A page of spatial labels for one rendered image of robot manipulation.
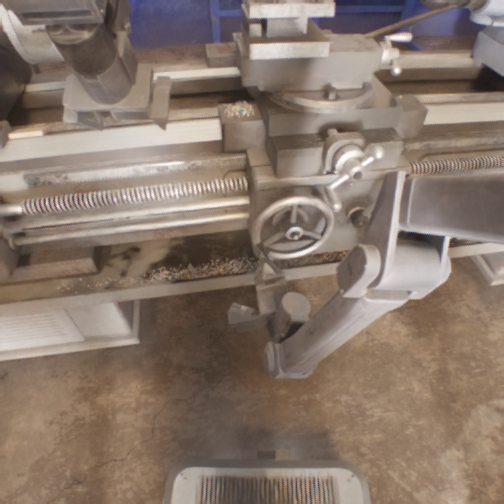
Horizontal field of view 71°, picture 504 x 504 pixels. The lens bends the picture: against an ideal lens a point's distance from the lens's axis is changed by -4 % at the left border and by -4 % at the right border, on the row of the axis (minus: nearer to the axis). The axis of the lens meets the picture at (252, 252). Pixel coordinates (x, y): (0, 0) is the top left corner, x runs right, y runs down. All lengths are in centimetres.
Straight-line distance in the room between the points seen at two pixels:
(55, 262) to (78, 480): 70
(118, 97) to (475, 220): 41
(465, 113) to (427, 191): 87
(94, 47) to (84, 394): 128
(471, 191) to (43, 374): 153
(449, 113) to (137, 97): 91
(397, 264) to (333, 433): 105
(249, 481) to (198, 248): 71
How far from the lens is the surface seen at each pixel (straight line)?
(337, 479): 110
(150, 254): 127
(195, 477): 109
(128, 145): 99
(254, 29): 86
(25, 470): 153
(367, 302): 45
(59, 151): 103
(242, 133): 95
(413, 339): 164
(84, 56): 45
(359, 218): 98
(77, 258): 124
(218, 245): 126
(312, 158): 86
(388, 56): 99
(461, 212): 35
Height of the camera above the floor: 132
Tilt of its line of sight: 48 degrees down
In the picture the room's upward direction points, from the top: straight up
